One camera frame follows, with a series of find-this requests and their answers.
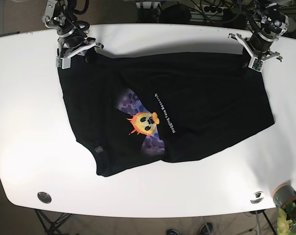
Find green potted plant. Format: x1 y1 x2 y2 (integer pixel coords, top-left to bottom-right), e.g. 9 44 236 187
277 202 296 235

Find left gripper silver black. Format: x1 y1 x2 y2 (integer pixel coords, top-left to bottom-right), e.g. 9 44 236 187
228 30 283 72

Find black T-shirt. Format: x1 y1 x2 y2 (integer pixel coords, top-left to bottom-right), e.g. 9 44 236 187
58 52 275 177

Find silver table grommet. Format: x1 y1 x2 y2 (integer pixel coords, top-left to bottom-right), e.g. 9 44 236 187
250 191 265 204
37 192 52 204

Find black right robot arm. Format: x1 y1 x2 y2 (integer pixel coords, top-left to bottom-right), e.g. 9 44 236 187
42 0 104 69

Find left silver table grommet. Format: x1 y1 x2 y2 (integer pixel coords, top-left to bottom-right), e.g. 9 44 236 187
37 192 52 204

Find black folding table legs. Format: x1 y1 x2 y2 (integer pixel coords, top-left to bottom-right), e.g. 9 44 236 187
34 209 73 235

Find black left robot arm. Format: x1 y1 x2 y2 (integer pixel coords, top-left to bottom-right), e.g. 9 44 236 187
228 0 289 72

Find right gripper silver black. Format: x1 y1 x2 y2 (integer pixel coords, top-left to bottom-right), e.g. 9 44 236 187
55 34 104 69

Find right silver table grommet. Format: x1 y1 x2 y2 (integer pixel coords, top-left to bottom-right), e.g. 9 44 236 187
250 191 265 204

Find grey plant pot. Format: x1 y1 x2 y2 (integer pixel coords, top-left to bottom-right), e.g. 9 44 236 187
271 183 296 209

